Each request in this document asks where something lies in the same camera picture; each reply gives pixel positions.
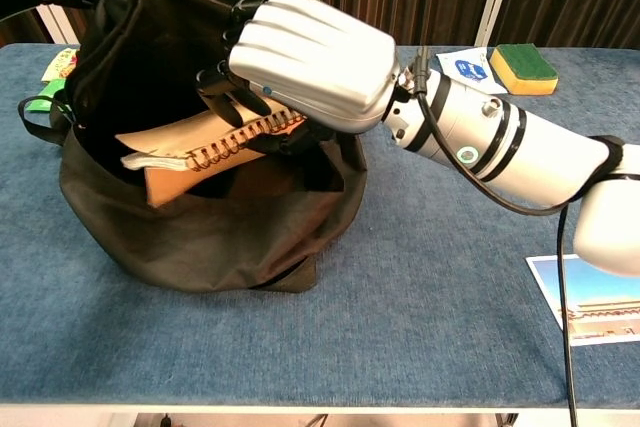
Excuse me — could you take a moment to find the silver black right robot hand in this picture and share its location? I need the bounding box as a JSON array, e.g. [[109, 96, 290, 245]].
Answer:
[[194, 0, 402, 156]]

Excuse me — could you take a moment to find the brown spiral notebook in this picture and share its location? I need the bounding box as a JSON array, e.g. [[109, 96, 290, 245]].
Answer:
[[113, 96, 309, 208]]

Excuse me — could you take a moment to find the black fabric backpack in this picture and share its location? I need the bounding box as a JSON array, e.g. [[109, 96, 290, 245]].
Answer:
[[17, 0, 371, 294]]

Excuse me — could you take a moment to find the yellow snack packet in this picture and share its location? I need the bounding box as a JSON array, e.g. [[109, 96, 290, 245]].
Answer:
[[40, 46, 81, 82]]

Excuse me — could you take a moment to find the green foil packet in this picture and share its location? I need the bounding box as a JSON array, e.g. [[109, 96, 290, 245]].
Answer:
[[25, 81, 64, 113]]

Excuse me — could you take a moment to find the white blue wet wipes pack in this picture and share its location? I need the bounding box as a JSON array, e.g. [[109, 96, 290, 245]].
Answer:
[[435, 45, 507, 95]]

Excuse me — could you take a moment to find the green yellow sponge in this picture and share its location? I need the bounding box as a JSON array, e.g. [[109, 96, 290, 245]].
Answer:
[[488, 43, 560, 97]]

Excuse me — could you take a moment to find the blue felt table cover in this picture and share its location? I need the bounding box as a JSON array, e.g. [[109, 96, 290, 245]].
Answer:
[[0, 42, 640, 409]]

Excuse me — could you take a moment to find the palace photo postcard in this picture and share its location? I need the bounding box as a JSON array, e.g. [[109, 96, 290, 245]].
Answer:
[[524, 252, 640, 347]]

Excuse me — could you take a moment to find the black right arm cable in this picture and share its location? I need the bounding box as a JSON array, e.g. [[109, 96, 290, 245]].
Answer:
[[413, 46, 581, 427]]

